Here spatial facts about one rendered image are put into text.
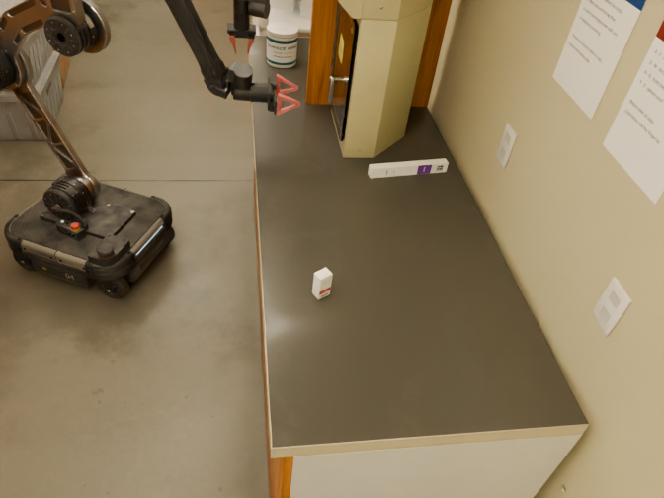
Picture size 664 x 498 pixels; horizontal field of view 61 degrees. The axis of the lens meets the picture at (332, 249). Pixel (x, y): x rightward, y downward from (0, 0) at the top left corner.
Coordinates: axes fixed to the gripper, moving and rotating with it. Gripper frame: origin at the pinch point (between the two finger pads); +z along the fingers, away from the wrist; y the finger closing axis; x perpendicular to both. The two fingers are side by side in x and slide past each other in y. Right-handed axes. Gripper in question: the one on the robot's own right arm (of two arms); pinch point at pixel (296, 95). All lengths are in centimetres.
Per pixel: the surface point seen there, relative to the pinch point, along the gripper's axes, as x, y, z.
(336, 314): 17, -75, 7
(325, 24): -9.9, 33.2, 11.3
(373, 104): -1.6, -4.0, 24.5
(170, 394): 115, -38, -40
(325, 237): 18.1, -45.9, 7.5
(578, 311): 2, -85, 62
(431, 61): 0, 34, 53
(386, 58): -16.8, -3.3, 25.4
